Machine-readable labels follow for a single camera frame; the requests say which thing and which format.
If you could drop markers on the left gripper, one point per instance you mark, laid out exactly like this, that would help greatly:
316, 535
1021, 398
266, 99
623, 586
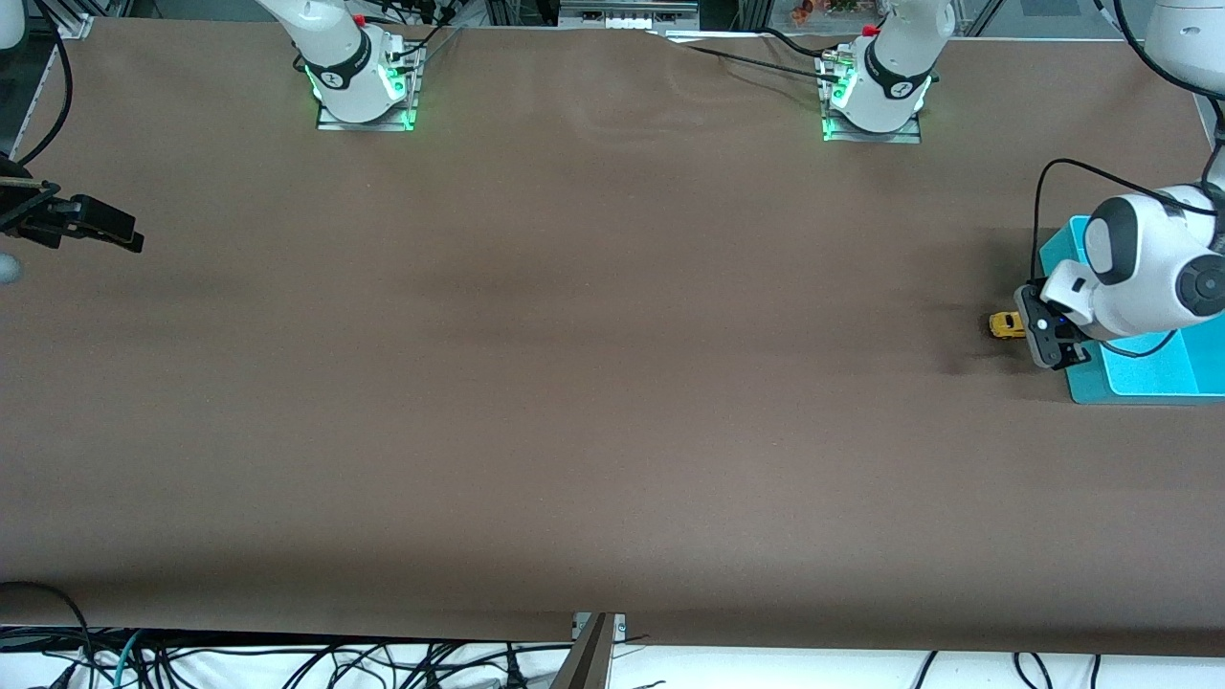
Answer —
1040, 337

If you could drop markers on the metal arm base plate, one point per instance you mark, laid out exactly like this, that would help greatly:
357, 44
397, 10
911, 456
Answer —
904, 137
330, 122

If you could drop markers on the brown table cover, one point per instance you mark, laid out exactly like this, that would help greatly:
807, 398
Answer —
612, 383

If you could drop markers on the white power strip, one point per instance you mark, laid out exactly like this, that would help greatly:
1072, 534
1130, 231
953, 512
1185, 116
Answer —
629, 21

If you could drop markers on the yellow toy beetle car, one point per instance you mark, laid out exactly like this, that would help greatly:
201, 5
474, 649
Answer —
1005, 325

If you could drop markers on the dark support beam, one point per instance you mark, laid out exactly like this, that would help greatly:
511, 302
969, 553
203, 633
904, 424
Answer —
586, 665

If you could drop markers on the aluminium frame rail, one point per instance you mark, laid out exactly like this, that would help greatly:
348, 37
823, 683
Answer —
72, 21

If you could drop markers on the metal table edge bracket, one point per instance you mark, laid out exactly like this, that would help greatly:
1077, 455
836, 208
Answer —
620, 627

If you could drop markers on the orange background object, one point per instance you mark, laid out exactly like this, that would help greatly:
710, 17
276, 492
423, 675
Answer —
802, 12

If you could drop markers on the cyan plastic bin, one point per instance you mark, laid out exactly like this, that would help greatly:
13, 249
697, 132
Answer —
1148, 373

